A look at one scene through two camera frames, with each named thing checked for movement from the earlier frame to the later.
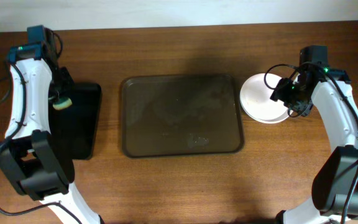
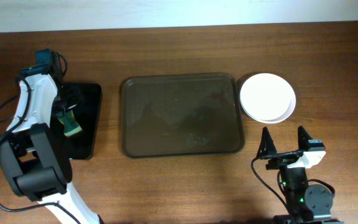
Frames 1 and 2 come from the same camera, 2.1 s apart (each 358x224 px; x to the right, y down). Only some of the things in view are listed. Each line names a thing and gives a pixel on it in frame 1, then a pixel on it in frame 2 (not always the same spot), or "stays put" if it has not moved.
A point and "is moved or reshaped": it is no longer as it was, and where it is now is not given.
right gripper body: (295, 102) → (284, 155)
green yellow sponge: (62, 105) is moved or reshaped
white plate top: (255, 96) stays put
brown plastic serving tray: (168, 115) stays put
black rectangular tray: (76, 129) stays put
